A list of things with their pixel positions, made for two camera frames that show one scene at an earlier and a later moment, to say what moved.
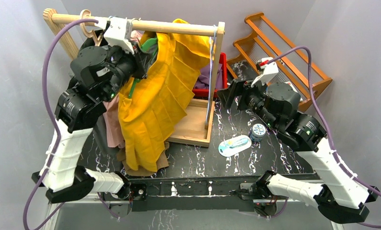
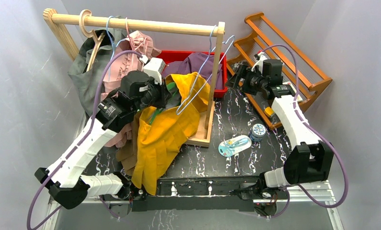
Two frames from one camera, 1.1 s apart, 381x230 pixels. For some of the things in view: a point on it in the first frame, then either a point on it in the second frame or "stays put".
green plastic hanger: [151, 42] to [172, 87]
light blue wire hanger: [214, 30] to [231, 39]
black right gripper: [238, 87] to [243, 72]
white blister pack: [229, 147] stays put
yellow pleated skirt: [161, 98] to [163, 131]
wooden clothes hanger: [83, 14] stays put
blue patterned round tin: [258, 130] stays put
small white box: [294, 88] stays put
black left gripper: [140, 59] to [162, 96]
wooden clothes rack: [196, 127] stays put
